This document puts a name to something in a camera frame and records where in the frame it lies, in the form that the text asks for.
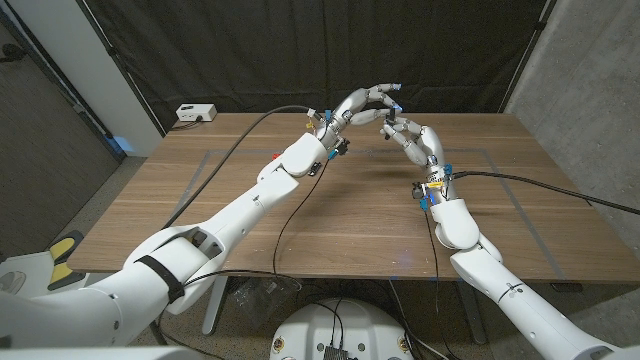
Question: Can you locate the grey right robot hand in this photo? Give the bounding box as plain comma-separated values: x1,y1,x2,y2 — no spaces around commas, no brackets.
379,115,459,207

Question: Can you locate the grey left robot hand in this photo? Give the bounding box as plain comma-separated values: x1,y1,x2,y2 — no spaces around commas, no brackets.
317,82,405,151

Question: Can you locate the white power strip box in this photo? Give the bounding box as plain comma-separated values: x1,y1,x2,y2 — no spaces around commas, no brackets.
175,103,218,123

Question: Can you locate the black backdrop curtain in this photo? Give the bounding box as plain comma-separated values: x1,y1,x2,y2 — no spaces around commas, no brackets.
82,0,556,132

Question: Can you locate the black backdrop stand pole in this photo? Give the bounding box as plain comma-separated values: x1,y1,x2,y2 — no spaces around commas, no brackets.
74,0,167,137
498,0,559,114

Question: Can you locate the grey table leg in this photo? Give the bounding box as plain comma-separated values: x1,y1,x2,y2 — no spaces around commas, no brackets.
457,282,489,346

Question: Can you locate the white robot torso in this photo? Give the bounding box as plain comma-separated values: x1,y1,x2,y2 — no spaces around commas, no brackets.
269,298,415,360

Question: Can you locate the clear plastic bag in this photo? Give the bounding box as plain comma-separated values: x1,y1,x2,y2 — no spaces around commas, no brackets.
230,274,304,326

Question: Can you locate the white table leg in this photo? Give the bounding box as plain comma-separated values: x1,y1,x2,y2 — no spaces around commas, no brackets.
201,277,230,336

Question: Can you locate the yellow and black floor tool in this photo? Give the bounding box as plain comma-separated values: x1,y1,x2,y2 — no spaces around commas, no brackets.
46,229,87,292

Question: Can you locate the white floor board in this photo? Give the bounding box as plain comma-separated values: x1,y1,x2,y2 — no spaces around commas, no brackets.
0,251,126,301

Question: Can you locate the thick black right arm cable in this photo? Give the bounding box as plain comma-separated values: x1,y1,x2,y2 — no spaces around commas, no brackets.
451,170,640,216

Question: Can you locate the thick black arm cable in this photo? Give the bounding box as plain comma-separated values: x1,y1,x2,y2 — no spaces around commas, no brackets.
451,170,640,216
160,103,317,230

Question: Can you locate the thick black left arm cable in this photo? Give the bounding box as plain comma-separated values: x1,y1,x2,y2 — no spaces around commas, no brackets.
160,103,317,230

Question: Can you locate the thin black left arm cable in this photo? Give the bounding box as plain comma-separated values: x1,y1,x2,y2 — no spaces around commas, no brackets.
179,158,331,289

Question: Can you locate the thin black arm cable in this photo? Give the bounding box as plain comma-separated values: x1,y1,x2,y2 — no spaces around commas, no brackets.
422,208,451,360
179,158,331,289

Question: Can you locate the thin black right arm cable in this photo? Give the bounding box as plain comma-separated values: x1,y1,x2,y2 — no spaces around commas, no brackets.
422,208,451,360

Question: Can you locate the black power strip cable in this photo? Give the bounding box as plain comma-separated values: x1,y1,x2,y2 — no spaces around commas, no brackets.
170,115,204,131

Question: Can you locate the black torso cable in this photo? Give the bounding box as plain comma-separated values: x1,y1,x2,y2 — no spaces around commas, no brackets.
312,298,347,349

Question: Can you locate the black door handle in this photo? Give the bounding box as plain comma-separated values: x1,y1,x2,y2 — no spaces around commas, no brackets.
0,43,25,64

